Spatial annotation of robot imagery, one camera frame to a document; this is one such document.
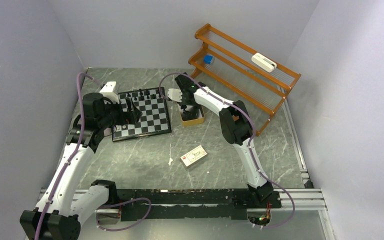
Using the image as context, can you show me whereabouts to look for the white device on rack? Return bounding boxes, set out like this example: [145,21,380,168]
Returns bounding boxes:
[251,52,277,73]

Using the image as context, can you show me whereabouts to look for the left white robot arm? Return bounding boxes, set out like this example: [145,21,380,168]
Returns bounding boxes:
[19,92,142,240]

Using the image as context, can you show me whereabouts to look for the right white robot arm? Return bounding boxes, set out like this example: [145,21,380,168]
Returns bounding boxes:
[167,73,274,207]

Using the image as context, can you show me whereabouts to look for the purple cable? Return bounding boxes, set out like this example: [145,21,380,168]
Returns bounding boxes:
[32,72,152,240]
[158,72,296,229]

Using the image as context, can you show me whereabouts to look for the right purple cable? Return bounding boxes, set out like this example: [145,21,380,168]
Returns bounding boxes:
[158,72,296,229]

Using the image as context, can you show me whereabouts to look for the black white chessboard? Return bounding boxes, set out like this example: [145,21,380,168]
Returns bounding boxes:
[111,87,172,142]

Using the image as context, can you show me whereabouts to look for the orange wooden rack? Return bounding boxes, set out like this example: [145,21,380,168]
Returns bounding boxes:
[188,23,301,135]

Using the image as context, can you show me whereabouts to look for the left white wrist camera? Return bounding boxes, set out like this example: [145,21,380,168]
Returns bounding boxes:
[99,81,120,104]

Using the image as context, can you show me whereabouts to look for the aluminium rail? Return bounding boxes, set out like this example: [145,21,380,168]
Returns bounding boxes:
[34,188,327,213]

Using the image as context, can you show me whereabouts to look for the tin box black pieces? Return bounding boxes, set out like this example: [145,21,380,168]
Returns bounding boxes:
[178,104,205,127]

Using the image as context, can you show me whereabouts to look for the blue block on rack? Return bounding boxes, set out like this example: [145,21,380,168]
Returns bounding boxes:
[202,54,215,65]

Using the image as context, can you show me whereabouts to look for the white red card box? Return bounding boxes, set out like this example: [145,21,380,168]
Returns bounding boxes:
[180,145,208,167]

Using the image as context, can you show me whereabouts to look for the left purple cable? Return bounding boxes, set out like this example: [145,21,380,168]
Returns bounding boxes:
[32,72,152,240]

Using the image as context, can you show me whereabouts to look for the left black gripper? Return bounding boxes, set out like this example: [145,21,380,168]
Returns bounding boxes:
[97,96,141,129]

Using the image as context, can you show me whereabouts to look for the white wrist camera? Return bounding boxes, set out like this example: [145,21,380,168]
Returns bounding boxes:
[99,81,120,104]
[167,88,183,103]

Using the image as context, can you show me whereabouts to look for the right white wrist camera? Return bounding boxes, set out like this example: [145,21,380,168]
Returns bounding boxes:
[167,88,183,103]

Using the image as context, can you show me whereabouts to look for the black mounting base plate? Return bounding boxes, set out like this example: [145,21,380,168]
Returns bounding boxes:
[117,188,282,222]

